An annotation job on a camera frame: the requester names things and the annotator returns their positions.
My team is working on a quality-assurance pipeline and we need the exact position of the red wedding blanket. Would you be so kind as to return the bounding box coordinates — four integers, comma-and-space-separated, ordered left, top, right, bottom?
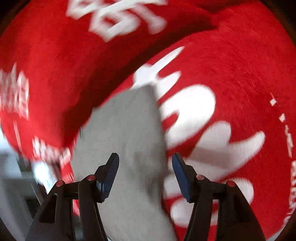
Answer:
0, 0, 296, 240

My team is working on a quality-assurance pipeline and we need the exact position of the red folded quilt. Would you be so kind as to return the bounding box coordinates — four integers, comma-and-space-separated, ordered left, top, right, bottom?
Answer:
1, 1, 211, 162

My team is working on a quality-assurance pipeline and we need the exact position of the grey knitted garment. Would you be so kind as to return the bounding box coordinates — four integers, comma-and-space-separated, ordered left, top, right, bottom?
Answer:
71, 85, 176, 240

